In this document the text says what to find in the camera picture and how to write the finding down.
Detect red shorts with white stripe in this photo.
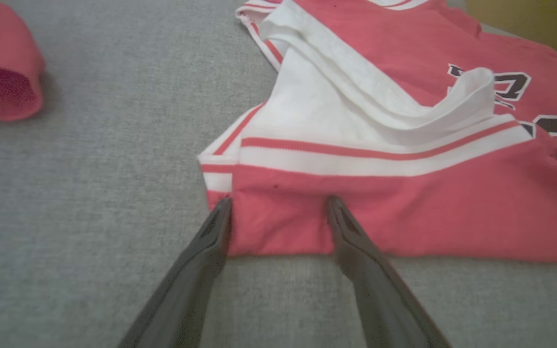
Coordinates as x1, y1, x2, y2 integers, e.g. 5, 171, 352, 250
0, 0, 46, 121

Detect red jersey with white trim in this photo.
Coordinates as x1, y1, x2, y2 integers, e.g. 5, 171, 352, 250
197, 0, 557, 265

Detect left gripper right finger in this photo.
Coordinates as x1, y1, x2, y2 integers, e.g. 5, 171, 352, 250
326, 195, 453, 348

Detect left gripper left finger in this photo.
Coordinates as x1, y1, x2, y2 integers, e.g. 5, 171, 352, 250
117, 197, 234, 348

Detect mustard yellow cushion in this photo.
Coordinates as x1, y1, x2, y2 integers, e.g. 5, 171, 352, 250
465, 0, 557, 55

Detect grey fabric sofa seat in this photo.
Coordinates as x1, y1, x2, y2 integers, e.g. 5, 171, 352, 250
0, 0, 557, 348

